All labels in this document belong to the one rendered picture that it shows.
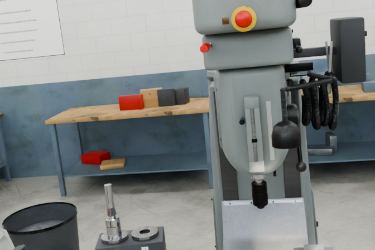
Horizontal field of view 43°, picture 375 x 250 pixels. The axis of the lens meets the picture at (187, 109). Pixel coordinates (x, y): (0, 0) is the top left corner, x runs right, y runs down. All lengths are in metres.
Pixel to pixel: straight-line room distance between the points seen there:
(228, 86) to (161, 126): 4.54
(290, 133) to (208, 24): 0.33
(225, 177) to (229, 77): 0.64
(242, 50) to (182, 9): 4.40
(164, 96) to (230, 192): 3.43
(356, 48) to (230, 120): 0.52
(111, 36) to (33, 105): 1.36
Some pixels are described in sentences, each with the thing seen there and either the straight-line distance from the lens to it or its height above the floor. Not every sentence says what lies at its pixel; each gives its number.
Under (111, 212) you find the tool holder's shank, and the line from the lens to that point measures 1.60.
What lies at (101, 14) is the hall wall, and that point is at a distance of 5.89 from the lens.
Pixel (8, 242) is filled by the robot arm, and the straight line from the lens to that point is 1.40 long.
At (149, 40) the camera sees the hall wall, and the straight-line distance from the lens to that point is 5.75.
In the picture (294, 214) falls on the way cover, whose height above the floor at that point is 1.01.
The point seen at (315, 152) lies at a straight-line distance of 5.28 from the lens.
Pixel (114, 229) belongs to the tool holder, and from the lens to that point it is 1.61.
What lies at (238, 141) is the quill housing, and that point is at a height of 1.42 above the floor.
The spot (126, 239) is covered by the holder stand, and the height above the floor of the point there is 1.09.
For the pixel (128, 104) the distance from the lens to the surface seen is 5.29.
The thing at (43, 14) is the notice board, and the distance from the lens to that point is 6.16.
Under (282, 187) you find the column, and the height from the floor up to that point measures 1.10.
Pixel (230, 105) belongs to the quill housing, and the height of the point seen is 1.52.
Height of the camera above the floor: 1.77
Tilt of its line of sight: 10 degrees down
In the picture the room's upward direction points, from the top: 6 degrees counter-clockwise
